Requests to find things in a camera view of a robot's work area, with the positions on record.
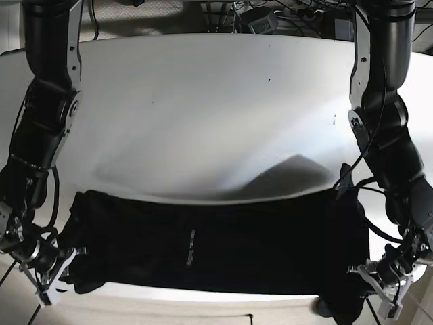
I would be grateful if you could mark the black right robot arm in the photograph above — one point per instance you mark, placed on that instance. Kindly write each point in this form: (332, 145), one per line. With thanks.
(43, 123)

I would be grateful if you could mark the grey power adapter box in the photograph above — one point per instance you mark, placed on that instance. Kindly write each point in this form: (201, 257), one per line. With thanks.
(343, 30)

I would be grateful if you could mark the grey multi-socket box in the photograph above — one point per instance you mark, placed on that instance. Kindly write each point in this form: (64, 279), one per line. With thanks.
(261, 20)

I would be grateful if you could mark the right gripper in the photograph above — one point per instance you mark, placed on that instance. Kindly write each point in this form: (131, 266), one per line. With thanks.
(45, 281)

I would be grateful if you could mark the black graphic print T-shirt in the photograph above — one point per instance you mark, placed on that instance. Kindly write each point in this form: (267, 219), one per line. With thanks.
(297, 246)

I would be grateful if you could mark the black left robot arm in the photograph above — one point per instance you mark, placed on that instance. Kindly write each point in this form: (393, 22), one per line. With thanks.
(378, 118)

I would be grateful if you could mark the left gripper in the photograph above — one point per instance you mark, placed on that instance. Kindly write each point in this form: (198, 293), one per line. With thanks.
(389, 281)

